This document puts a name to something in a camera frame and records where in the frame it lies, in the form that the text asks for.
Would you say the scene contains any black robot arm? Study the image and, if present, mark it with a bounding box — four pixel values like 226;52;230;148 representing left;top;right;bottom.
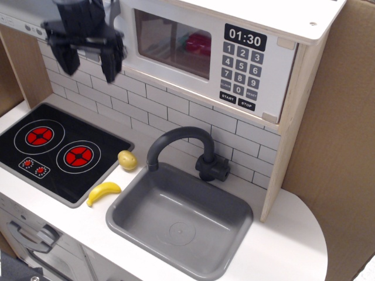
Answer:
41;1;127;83

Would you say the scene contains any yellow toy banana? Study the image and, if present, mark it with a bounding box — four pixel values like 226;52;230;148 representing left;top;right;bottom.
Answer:
87;182;121;207

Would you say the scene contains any black toy stove top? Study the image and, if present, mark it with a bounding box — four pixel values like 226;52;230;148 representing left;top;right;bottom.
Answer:
1;103;134;208

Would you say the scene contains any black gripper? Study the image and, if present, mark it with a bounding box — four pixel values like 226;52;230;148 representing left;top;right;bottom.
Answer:
41;19;127;83

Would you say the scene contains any red toy chili pepper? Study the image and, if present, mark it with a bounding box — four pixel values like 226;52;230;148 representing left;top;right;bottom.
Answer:
178;32;212;57

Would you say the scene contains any white toy microwave door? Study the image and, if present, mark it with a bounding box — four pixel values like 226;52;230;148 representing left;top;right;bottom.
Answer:
114;1;298;124

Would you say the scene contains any grey oven door handle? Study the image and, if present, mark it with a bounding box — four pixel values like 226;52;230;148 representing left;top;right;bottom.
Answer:
6;221;60;253

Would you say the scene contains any yellow toy potato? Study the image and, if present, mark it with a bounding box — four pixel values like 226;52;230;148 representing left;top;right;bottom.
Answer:
118;150;138;171

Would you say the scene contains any grey range hood panel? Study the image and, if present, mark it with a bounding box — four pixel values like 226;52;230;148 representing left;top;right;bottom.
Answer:
0;0;100;64

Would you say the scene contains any brown cardboard panel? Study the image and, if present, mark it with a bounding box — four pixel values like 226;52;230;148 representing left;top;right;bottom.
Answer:
282;1;374;280

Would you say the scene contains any grey plastic sink basin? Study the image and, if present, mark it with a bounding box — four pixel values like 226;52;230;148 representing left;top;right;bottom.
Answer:
106;163;253;280

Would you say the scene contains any grey toy faucet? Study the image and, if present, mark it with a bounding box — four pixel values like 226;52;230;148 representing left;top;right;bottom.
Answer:
146;126;231;183

